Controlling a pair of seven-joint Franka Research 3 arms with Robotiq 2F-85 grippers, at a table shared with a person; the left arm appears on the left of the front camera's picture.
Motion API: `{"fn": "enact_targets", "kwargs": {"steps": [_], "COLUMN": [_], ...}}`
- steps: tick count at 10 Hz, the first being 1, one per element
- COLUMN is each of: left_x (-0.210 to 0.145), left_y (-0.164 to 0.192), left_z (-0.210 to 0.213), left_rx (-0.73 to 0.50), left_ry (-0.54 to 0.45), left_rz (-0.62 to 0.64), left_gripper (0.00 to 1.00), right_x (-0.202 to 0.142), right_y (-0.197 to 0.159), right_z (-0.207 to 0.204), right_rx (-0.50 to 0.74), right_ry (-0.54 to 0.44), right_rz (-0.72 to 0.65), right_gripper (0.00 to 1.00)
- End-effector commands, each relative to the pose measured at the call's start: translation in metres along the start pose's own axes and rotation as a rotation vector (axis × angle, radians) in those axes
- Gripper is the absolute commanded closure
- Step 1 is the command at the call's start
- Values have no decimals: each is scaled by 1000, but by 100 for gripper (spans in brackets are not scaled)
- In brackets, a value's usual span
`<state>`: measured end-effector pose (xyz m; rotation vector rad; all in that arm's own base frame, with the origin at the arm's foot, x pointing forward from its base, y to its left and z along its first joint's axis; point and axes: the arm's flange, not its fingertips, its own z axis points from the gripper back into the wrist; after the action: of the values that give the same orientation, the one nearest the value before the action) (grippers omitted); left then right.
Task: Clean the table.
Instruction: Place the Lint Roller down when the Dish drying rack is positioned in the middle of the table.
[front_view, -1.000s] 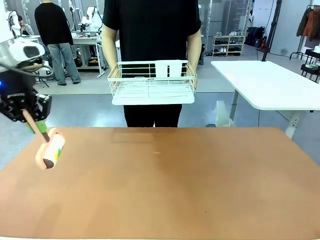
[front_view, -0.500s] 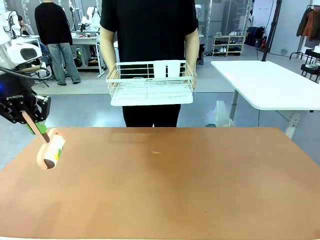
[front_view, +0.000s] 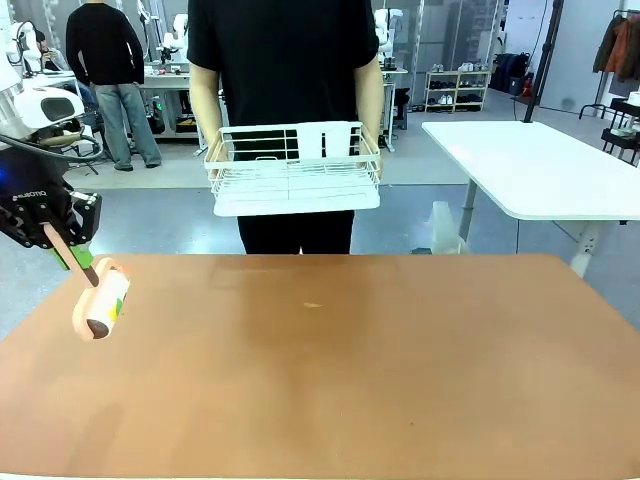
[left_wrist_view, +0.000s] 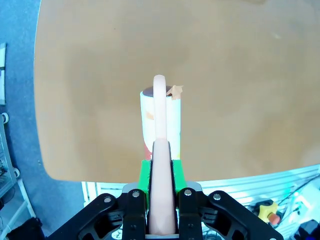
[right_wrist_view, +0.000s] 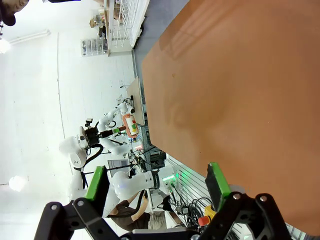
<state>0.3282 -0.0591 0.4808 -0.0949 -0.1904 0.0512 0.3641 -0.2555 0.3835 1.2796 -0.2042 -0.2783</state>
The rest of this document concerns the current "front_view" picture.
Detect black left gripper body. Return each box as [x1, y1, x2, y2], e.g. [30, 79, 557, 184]
[0, 147, 77, 247]

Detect lint roller with peach handle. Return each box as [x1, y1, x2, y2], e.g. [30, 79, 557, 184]
[41, 223, 133, 343]

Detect white wire dish rack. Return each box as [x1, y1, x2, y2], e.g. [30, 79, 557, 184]
[203, 120, 383, 218]

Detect person's left forearm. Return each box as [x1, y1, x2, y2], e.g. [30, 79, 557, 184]
[352, 54, 387, 146]

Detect person's right forearm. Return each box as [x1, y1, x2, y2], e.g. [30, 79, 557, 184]
[188, 62, 224, 164]

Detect person's right hand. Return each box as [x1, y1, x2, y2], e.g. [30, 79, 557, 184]
[205, 149, 226, 182]

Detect person's left hand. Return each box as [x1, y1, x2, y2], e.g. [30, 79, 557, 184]
[362, 134, 386, 180]

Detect seated person in grey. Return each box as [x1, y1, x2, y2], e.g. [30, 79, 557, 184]
[33, 29, 70, 72]

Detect bystander in black top and jeans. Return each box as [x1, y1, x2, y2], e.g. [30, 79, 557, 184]
[65, 0, 164, 173]

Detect person's torso in black shirt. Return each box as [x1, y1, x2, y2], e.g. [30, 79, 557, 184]
[185, 0, 381, 256]

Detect translucent plastic container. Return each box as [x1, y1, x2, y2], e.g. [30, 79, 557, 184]
[409, 200, 472, 256]

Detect wooden shoe rack with shoes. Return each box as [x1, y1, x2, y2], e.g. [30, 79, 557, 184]
[424, 62, 492, 113]

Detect dark bags on floor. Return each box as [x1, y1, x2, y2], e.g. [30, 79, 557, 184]
[491, 51, 535, 97]

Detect white side table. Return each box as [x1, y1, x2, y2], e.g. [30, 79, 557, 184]
[421, 119, 640, 279]

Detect black slanted stand pole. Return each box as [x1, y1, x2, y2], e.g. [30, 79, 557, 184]
[521, 0, 565, 124]

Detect black utility cart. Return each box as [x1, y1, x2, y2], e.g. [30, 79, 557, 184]
[598, 92, 640, 167]

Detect hanging brown and orange clothes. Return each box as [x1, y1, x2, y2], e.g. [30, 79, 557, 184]
[592, 10, 640, 85]

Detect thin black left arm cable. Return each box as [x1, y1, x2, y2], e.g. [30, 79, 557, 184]
[0, 130, 105, 164]

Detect white workbench with metal frame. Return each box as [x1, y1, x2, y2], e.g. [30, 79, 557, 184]
[378, 67, 410, 152]
[140, 69, 211, 157]

